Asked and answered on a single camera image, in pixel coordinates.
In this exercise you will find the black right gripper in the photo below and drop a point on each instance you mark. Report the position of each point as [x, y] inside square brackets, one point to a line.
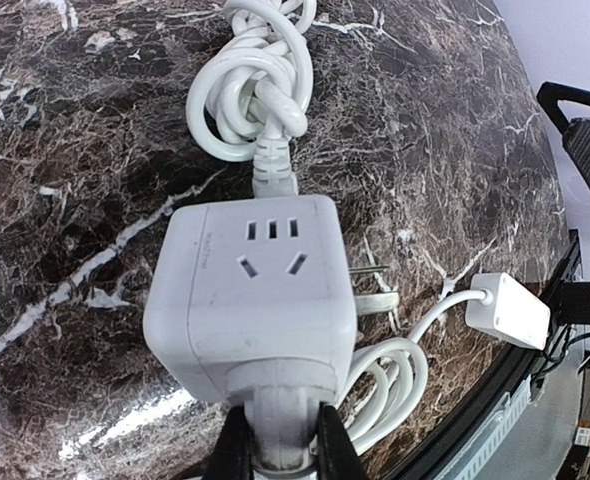
[570, 298]

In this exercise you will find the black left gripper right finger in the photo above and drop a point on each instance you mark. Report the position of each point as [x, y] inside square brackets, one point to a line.
[337, 458]

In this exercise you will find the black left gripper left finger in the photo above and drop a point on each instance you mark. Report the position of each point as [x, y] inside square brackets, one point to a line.
[232, 453]

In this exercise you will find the white plug with cable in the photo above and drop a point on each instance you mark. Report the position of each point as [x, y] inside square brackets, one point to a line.
[287, 392]

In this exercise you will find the white cube socket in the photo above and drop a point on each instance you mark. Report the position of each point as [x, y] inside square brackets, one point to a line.
[247, 281]

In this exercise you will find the white power strip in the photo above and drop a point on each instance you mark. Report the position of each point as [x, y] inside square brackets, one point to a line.
[512, 314]

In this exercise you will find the white slotted cable duct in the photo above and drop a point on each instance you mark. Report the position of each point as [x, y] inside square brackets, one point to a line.
[474, 458]

